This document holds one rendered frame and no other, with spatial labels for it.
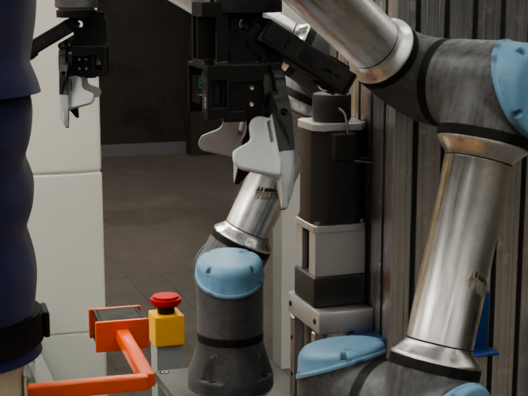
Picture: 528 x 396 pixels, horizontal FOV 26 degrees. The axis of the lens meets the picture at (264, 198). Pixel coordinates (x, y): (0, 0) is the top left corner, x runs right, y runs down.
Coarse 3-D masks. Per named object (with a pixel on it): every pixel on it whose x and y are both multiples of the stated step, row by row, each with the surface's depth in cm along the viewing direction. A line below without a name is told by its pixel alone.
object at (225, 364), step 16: (256, 336) 196; (208, 352) 196; (224, 352) 194; (240, 352) 195; (256, 352) 196; (192, 368) 198; (208, 368) 195; (224, 368) 194; (240, 368) 194; (256, 368) 196; (192, 384) 197; (208, 384) 195; (224, 384) 194; (240, 384) 194; (256, 384) 195; (272, 384) 200
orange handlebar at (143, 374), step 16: (128, 336) 178; (128, 352) 171; (144, 368) 164; (32, 384) 157; (48, 384) 157; (64, 384) 158; (80, 384) 158; (96, 384) 159; (112, 384) 159; (128, 384) 160; (144, 384) 161
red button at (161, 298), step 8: (152, 296) 258; (160, 296) 256; (168, 296) 256; (176, 296) 256; (152, 304) 256; (160, 304) 254; (168, 304) 254; (176, 304) 255; (160, 312) 256; (168, 312) 256
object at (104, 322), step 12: (96, 312) 186; (108, 312) 186; (120, 312) 186; (132, 312) 186; (96, 324) 181; (108, 324) 181; (120, 324) 182; (132, 324) 182; (144, 324) 183; (96, 336) 181; (108, 336) 181; (144, 336) 183; (96, 348) 181; (108, 348) 182
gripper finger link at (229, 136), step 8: (248, 120) 118; (224, 128) 119; (232, 128) 119; (240, 128) 120; (208, 136) 119; (216, 136) 120; (224, 136) 120; (232, 136) 120; (240, 136) 120; (248, 136) 119; (200, 144) 120; (208, 144) 120; (216, 144) 120; (224, 144) 121; (232, 144) 121; (240, 144) 120; (216, 152) 121; (224, 152) 121; (232, 152) 122; (240, 176) 123
